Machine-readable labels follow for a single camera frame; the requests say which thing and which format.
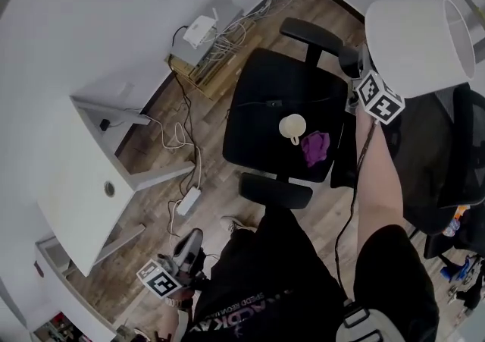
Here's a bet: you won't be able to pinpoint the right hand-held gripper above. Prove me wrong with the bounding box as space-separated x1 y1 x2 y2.
345 44 405 126

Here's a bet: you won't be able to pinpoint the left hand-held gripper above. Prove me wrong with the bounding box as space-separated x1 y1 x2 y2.
136 229 208 300

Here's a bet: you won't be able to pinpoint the white table lamp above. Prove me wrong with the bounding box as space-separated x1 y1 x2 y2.
338 0 477 99

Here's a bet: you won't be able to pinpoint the cream mug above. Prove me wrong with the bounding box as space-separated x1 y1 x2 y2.
278 113 307 146

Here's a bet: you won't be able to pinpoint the purple cloth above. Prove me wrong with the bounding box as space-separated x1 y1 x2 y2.
301 130 330 168

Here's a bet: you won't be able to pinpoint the grey shoulder harness pad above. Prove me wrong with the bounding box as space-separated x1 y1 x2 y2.
335 300 407 342

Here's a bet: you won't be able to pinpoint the person's left forearm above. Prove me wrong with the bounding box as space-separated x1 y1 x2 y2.
155 294 192 338

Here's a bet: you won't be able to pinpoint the person's right forearm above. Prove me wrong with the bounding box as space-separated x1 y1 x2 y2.
355 108 405 260

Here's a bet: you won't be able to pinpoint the white power strip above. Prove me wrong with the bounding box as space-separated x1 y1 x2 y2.
176 187 202 216

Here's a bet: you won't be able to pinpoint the person's right white sneaker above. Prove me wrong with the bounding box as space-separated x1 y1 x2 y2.
220 215 259 234

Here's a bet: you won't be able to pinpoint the person's black trousers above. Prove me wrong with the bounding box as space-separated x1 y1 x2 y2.
210 206 331 296

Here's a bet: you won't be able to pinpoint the person's black shirt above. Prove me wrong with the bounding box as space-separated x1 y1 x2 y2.
181 224 440 342

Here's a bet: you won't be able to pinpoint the black mesh-back office chair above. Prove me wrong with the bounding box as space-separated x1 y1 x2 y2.
222 17 485 235

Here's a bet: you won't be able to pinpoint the white square table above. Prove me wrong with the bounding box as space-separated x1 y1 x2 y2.
36 82 195 278

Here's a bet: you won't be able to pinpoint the white router on box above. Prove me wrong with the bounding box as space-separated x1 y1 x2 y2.
165 21 263 102

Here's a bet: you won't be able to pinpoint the cluttered storage shelf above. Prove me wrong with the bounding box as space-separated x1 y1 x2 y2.
33 312 94 342

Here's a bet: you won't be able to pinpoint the grey flat device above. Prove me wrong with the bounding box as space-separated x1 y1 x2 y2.
169 0 245 67

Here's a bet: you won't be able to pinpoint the colourful snack packets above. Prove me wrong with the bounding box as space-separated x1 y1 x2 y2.
442 205 468 238

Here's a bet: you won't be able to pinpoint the black cluttered office chair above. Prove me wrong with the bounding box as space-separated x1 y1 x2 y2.
423 199 485 281

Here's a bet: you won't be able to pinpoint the long white floor cable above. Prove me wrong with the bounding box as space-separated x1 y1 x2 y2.
167 199 183 238

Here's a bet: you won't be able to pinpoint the white looped cable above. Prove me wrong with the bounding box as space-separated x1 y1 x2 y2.
145 115 202 182

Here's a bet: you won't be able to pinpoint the bundle of white network cables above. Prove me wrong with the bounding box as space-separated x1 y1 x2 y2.
204 0 297 65

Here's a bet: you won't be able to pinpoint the black floor cable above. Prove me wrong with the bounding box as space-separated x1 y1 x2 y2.
172 24 202 199

